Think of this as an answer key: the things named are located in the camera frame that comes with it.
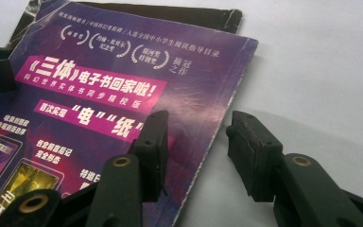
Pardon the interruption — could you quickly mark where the purple magazine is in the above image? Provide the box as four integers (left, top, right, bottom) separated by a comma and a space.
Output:
0, 0, 259, 227

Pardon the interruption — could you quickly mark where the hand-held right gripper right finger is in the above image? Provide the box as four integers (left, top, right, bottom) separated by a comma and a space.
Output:
226, 110, 360, 227

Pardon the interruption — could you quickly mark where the dark magazine with red cover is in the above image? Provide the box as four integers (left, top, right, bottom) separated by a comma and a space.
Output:
8, 0, 244, 50

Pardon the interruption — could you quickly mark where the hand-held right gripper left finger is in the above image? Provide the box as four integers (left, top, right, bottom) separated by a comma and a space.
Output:
86, 109, 170, 227

